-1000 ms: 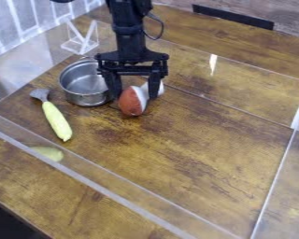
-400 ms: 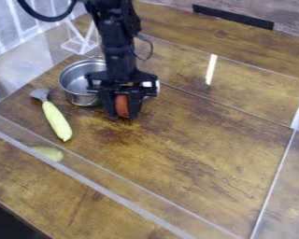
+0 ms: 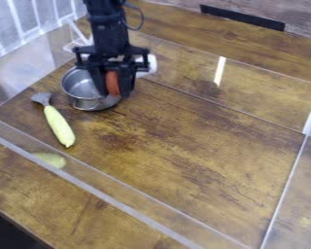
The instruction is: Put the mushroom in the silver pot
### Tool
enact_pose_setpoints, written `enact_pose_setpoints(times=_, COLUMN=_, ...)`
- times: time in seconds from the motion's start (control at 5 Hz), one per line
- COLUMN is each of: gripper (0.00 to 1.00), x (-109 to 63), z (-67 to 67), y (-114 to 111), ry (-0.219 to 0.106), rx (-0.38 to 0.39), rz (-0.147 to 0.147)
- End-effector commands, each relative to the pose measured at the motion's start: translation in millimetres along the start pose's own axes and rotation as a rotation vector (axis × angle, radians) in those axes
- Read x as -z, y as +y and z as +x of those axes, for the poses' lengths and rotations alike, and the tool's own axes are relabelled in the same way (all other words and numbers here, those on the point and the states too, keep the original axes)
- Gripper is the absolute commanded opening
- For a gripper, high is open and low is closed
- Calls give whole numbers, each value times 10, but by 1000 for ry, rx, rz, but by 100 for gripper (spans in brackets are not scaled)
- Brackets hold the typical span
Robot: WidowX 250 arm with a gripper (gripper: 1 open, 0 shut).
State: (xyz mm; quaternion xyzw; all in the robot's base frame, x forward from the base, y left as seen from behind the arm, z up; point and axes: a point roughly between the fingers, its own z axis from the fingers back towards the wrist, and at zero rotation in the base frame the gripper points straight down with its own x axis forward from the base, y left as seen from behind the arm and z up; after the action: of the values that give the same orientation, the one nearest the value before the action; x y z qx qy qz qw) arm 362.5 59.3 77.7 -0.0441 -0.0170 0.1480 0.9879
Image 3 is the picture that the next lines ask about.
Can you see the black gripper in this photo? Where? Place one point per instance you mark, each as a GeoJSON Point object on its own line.
{"type": "Point", "coordinates": [111, 53]}

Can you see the red and white toy mushroom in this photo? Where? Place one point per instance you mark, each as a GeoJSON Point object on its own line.
{"type": "Point", "coordinates": [113, 78]}

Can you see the silver metal pot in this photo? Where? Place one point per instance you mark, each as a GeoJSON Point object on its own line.
{"type": "Point", "coordinates": [82, 92]}

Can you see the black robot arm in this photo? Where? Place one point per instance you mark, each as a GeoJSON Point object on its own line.
{"type": "Point", "coordinates": [111, 8]}

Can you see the yellow toy corn cob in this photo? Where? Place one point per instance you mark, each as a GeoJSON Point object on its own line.
{"type": "Point", "coordinates": [55, 119]}

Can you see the black strip on table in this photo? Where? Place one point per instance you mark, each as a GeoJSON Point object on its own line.
{"type": "Point", "coordinates": [250, 19]}

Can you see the clear acrylic front barrier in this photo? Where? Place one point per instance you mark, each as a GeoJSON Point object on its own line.
{"type": "Point", "coordinates": [165, 218]}

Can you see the clear acrylic barrier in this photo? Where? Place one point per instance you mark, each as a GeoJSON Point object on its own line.
{"type": "Point", "coordinates": [165, 218]}
{"type": "Point", "coordinates": [291, 227]}

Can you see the clear acrylic right barrier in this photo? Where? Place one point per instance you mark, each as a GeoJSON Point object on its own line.
{"type": "Point", "coordinates": [291, 227]}

